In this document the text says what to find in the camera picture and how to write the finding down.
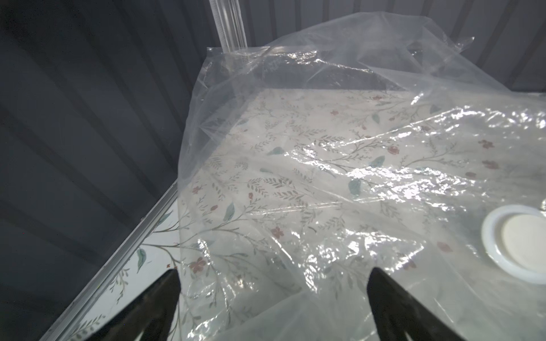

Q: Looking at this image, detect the clear plastic vacuum bag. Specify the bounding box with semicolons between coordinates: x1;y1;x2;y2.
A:
179;13;545;340

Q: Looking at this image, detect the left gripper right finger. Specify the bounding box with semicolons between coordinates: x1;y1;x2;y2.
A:
366;267;464;341

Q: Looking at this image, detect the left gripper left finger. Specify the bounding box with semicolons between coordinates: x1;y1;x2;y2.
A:
88;269;181;341

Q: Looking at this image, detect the white vacuum bag valve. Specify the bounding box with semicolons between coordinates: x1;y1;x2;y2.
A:
481;205;545;285

